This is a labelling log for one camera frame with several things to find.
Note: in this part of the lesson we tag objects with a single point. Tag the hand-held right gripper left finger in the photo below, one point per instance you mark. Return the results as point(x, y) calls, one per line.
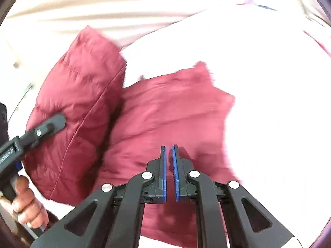
point(163, 178)

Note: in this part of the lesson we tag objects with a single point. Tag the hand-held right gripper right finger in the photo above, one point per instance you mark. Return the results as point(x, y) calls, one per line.
point(176, 178)

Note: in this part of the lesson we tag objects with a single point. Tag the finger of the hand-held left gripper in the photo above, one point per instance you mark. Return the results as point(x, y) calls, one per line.
point(49, 126)

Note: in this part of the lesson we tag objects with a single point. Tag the maroon quilted down jacket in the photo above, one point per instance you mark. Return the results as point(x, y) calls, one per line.
point(155, 118)

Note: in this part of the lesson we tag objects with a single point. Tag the person's left hand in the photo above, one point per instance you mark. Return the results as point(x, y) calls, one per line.
point(27, 206)

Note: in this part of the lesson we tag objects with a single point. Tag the pink floral bedsheet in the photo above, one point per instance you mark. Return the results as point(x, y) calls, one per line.
point(271, 95)

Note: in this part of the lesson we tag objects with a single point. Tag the beige curtain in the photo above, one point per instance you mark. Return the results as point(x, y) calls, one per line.
point(129, 5)

